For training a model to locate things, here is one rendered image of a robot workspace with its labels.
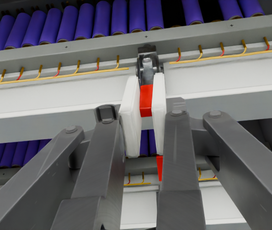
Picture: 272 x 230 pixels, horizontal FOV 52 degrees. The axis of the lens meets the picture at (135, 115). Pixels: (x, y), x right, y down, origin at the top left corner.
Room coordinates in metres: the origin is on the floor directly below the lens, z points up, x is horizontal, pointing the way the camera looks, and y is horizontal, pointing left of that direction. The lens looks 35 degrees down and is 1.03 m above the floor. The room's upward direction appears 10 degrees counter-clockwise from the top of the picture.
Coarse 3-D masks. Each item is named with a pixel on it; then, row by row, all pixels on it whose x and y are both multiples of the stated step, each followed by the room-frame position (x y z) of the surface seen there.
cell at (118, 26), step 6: (114, 0) 0.35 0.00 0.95; (120, 0) 0.35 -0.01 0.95; (114, 6) 0.34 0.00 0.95; (120, 6) 0.33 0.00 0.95; (126, 6) 0.34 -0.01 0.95; (114, 12) 0.33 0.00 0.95; (120, 12) 0.32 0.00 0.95; (126, 12) 0.33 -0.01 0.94; (114, 18) 0.32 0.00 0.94; (120, 18) 0.31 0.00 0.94; (126, 18) 0.32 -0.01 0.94; (114, 24) 0.30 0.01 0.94; (120, 24) 0.30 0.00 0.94; (126, 24) 0.31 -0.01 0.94; (114, 30) 0.29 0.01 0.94; (120, 30) 0.29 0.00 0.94; (126, 30) 0.30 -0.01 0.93
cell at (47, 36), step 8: (56, 8) 0.36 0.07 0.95; (48, 16) 0.35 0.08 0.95; (56, 16) 0.35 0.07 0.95; (48, 24) 0.33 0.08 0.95; (56, 24) 0.34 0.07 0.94; (48, 32) 0.32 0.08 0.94; (56, 32) 0.32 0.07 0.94; (40, 40) 0.31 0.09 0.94; (48, 40) 0.30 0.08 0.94; (56, 40) 0.32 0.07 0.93
